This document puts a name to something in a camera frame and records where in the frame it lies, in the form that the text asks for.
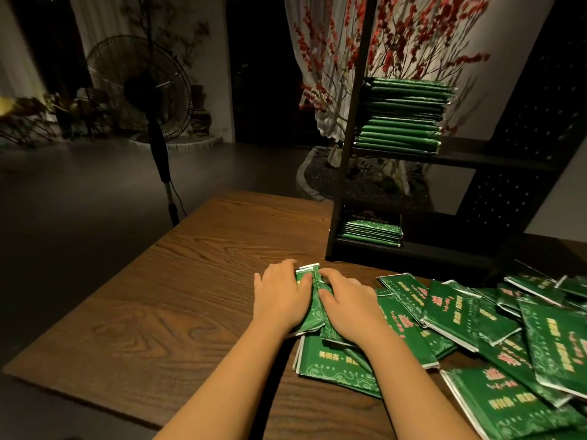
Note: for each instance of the dark vase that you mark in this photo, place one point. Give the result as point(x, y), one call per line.
point(200, 112)

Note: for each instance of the black metal shelf rack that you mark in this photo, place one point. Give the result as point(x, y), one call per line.
point(532, 114)

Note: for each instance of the person's left forearm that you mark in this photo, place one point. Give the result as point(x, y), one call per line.
point(225, 385)

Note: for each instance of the white curtain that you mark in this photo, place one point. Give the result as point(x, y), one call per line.
point(316, 41)
point(101, 18)

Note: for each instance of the pile of green packets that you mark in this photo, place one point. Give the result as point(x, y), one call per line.
point(541, 343)

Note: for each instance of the black standing fan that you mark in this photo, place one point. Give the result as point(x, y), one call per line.
point(142, 82)

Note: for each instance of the bare branched tree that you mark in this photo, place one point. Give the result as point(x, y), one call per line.
point(170, 18)

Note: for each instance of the person's right forearm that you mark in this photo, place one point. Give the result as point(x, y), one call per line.
point(417, 389)

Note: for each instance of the red berry branches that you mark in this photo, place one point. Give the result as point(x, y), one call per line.
point(413, 36)

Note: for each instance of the person's left hand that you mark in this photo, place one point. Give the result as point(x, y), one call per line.
point(282, 298)

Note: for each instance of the shelf packet stack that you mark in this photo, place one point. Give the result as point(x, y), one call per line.
point(317, 316)

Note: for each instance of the person's right hand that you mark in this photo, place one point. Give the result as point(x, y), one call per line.
point(353, 311)

